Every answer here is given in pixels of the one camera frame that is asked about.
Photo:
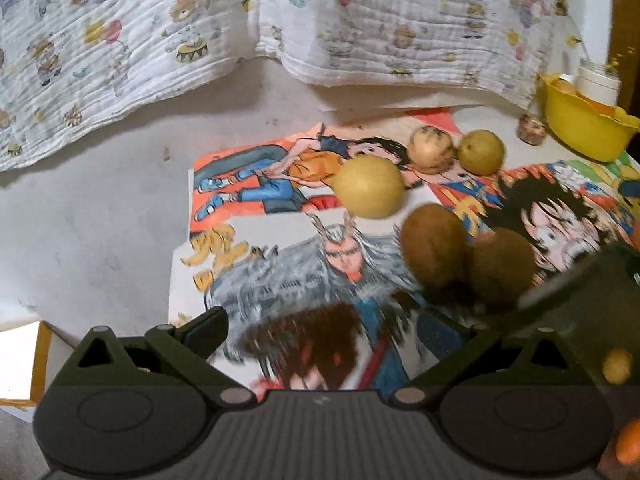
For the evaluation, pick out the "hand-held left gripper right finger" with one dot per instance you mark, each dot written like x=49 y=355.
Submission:
x=442 y=337

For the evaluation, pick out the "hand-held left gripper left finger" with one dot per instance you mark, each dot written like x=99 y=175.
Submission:
x=210 y=329

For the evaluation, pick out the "brown kiwi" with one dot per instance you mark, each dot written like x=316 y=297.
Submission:
x=500 y=270
x=434 y=247

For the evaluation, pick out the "small orange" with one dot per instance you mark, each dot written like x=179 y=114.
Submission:
x=629 y=442

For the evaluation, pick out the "yellow pear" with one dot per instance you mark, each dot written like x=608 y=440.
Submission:
x=367 y=187
x=481 y=151

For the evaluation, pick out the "small yellow fruit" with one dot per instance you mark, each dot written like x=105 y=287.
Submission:
x=564 y=87
x=617 y=365

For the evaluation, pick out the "silver-haired figure poster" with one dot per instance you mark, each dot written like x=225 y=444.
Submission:
x=280 y=280

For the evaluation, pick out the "black-haired boy cartoon poster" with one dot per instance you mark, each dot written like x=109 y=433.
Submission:
x=550 y=210

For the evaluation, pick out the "yellow bear cartoon poster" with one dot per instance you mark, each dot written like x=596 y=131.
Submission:
x=631 y=170

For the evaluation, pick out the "yellow plastic bowl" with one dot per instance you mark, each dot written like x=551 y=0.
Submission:
x=585 y=130

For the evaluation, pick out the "orange fighter cartoon poster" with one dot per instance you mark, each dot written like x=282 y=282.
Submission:
x=270 y=160

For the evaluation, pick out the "small brown round fruit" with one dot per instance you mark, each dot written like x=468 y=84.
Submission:
x=531 y=129

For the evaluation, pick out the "striped round melon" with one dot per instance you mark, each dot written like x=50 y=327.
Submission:
x=431 y=149

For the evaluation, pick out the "white cardboard box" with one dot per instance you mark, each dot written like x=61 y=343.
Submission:
x=20 y=360

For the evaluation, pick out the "white plastic jar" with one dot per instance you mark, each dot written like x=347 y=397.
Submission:
x=597 y=82

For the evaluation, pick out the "dry flower twig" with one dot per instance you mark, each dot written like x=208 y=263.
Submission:
x=613 y=60

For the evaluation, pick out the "printed white muslin cloth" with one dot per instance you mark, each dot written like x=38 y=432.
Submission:
x=100 y=35
x=400 y=20

